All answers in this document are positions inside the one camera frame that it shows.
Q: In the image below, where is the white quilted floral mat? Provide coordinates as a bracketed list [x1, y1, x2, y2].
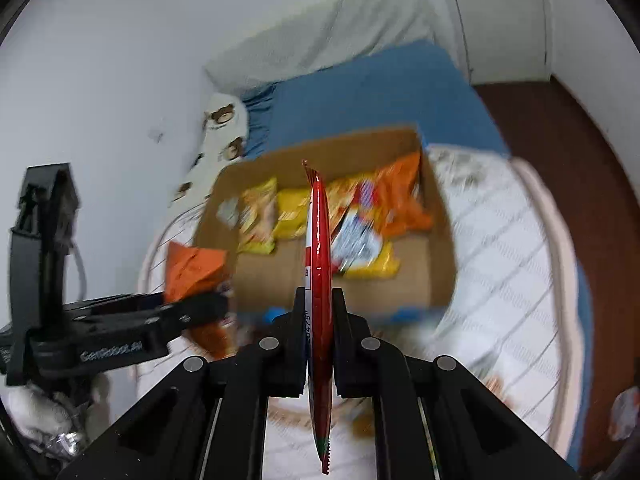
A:
[138, 144, 590, 479]

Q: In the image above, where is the blue bed sheet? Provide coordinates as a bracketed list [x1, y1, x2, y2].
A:
[243, 40, 510, 158]

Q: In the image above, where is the grey white pillow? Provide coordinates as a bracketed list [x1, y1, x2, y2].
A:
[205, 0, 437, 96]

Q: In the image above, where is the white door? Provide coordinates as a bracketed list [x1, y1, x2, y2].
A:
[456, 0, 548, 84]

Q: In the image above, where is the orange snack packet in box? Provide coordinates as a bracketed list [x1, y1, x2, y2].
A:
[374, 152, 434, 238]

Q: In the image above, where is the yellow snack packet in box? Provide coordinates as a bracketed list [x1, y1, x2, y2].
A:
[273, 188, 310, 240]

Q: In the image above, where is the yellow orange chip packet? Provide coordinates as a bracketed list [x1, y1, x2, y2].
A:
[238, 178, 278, 256]

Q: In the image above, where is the orange snack packet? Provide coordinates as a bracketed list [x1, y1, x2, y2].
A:
[374, 152, 434, 238]
[164, 242, 230, 304]

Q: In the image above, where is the milk carton cardboard box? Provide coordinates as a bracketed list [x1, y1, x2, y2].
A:
[192, 123, 459, 319]

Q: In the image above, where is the yellow snack packet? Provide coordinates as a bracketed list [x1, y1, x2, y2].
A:
[273, 188, 310, 240]
[190, 320, 238, 361]

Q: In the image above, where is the red white snack packet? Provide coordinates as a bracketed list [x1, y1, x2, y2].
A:
[326, 174, 400, 280]

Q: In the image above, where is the bear pattern pillow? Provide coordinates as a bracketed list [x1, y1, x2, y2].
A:
[172, 93, 248, 203]

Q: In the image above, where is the red white spicy strip packet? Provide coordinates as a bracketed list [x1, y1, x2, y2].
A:
[303, 162, 333, 474]

